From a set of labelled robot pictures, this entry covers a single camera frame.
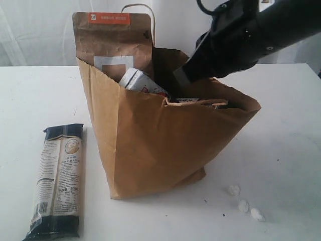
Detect dark blue noodle packet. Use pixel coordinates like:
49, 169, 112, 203
25, 124, 83, 240

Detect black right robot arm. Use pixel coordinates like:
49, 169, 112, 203
173, 1, 320, 87

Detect brown kraft pouch with window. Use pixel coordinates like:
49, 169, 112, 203
72, 12, 154, 81

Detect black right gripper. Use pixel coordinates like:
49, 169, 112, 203
173, 1, 259, 88

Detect white garlic clove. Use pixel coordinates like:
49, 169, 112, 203
227, 185, 240, 196
238, 199, 249, 213

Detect white garlic cloves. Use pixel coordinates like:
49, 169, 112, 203
251, 208, 265, 222

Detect small white blue milk carton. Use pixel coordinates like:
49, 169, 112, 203
118, 68, 171, 99

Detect brown paper bag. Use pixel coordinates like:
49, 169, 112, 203
76, 3, 261, 201

